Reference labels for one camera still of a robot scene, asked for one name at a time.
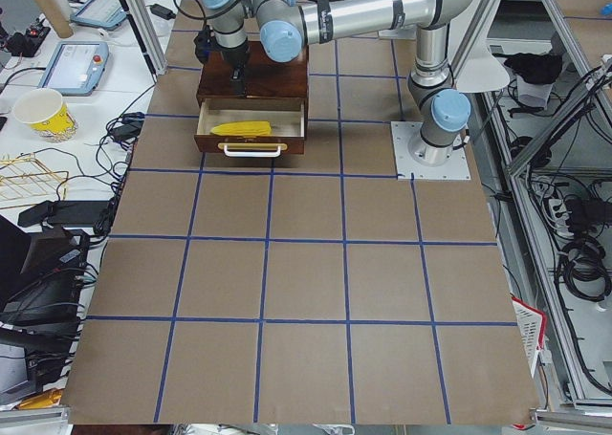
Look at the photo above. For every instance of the wooden drawer with white handle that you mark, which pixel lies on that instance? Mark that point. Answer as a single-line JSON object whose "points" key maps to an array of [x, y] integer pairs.
{"points": [[286, 116]]}

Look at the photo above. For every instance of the yellow white paper cup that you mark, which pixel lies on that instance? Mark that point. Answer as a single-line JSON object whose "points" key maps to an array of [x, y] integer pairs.
{"points": [[46, 112]]}

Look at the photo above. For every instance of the cardboard tube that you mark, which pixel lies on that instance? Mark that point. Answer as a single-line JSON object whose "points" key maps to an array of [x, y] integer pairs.
{"points": [[58, 13]]}

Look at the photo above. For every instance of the teach pendant far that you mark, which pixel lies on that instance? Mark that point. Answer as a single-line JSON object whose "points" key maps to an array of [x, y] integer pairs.
{"points": [[105, 14]]}

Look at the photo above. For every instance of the yellow corn cob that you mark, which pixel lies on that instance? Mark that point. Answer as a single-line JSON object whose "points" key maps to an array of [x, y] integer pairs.
{"points": [[245, 129]]}

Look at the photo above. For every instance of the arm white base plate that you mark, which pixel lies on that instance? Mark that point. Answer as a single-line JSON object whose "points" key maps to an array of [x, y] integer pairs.
{"points": [[404, 33], [416, 160]]}

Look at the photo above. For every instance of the red white plastic basket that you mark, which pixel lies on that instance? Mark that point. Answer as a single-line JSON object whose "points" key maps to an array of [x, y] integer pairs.
{"points": [[532, 325]]}

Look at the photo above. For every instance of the dark wooden drawer cabinet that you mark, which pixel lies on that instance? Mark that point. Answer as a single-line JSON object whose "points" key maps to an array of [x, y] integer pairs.
{"points": [[264, 77]]}

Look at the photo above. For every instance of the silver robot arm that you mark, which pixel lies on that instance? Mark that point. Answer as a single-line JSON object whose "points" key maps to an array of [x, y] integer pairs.
{"points": [[286, 29]]}

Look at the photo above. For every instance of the teach pendant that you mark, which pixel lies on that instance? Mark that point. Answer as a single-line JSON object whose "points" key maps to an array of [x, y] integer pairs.
{"points": [[105, 14], [76, 67]]}

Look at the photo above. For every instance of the black power strip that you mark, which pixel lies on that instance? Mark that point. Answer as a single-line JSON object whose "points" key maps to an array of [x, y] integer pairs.
{"points": [[80, 213]]}

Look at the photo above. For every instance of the gold wire rack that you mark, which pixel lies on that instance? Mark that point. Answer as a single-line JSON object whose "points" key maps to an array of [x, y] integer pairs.
{"points": [[26, 181]]}

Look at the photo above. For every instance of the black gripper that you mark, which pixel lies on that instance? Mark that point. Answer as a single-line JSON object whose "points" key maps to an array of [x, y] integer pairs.
{"points": [[236, 56]]}

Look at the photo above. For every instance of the teach pendant near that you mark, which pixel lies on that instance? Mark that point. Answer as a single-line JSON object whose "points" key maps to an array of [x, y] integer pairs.
{"points": [[76, 67]]}

